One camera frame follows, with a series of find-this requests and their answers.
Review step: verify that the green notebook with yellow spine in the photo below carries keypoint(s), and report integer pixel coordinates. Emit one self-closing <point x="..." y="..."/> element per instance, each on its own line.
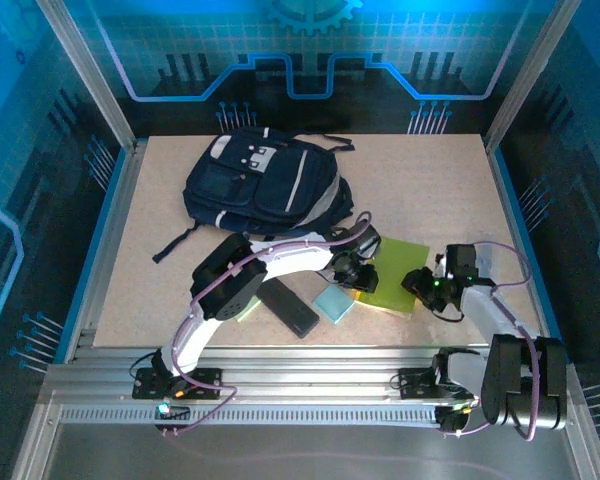
<point x="400" y="270"/>

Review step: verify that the blue sticky note pad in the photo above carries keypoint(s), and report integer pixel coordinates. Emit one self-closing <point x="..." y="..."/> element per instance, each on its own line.
<point x="332" y="305"/>

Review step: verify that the black pencil case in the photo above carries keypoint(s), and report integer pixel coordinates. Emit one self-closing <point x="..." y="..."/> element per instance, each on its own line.
<point x="290" y="307"/>

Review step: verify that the green sticky note pad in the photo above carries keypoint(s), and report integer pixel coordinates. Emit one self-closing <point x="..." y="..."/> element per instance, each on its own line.
<point x="251" y="307"/>

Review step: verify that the navy blue student backpack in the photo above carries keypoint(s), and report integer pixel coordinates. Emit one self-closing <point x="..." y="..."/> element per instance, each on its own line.
<point x="260" y="185"/>

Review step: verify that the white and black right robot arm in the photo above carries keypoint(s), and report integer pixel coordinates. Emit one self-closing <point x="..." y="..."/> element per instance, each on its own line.
<point x="500" y="390"/>

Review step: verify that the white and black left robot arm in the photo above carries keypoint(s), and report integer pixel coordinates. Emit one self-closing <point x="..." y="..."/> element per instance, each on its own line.
<point x="290" y="265"/>

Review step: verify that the aluminium front beam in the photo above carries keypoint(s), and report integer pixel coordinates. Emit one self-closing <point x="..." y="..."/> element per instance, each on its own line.
<point x="310" y="380"/>

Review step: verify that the right controller board with LED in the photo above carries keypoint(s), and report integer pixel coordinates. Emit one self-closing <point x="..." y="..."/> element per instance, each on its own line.
<point x="452" y="417"/>

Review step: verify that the controller board with led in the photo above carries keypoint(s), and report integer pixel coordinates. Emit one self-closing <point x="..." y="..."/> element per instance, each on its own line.
<point x="452" y="417"/>
<point x="167" y="411"/>

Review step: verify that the left controller board with LED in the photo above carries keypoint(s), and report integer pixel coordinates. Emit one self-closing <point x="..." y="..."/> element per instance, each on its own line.
<point x="167" y="411"/>

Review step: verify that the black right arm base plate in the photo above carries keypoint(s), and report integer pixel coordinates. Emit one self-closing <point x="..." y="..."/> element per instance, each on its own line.
<point x="415" y="382"/>

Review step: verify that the aluminium right side rail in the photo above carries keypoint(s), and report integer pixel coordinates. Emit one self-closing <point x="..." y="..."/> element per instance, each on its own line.
<point x="505" y="200"/>

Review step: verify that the aluminium rail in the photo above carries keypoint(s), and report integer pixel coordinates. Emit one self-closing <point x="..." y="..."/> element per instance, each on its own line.
<point x="505" y="200"/>
<point x="122" y="200"/>

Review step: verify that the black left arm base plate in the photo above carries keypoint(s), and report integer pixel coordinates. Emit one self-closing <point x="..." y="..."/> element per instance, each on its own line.
<point x="205" y="382"/>

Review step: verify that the aluminium left side rail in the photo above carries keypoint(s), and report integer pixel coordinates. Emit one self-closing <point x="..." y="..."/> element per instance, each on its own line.
<point x="122" y="200"/>

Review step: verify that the aluminium right corner post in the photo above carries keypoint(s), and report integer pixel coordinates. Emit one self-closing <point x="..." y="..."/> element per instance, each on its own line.
<point x="525" y="75"/>

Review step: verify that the aluminium corner post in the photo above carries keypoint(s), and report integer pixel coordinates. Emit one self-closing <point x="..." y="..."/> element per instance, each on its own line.
<point x="87" y="75"/>
<point x="525" y="75"/>

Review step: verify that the aluminium left corner post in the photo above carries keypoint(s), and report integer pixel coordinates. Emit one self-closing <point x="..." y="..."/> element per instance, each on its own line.
<point x="87" y="75"/>

